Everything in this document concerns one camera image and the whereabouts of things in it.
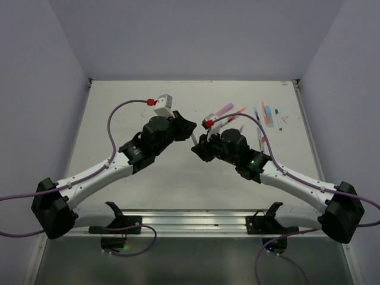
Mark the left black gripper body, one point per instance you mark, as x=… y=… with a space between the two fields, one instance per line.
x=161 y=146

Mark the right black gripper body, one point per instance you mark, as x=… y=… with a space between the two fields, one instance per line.
x=230 y=158

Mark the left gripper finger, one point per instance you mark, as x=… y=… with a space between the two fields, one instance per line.
x=177 y=116
x=184 y=129

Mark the grey marker pen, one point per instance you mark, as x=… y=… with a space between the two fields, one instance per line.
x=194 y=139

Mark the red pen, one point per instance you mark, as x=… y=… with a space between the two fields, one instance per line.
x=229 y=120

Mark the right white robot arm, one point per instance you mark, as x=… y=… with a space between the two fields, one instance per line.
x=333 y=209

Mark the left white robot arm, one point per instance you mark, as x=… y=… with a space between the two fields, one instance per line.
x=55 y=204

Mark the orange pen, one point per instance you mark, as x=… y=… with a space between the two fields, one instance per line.
x=264 y=113

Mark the pink capped marker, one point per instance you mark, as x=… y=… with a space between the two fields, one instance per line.
x=261 y=140

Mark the pink highlighter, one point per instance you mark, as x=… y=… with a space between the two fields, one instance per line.
x=224 y=110

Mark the light blue highlighter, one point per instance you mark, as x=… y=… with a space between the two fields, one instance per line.
x=269 y=116

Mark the green capped marker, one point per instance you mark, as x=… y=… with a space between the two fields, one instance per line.
x=277 y=116

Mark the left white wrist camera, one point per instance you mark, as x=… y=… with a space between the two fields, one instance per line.
x=163 y=106

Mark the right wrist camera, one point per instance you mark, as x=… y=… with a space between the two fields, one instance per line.
x=212 y=125

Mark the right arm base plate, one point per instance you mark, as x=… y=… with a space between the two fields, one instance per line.
x=261 y=225

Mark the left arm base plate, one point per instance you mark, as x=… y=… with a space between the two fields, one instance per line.
x=121 y=225

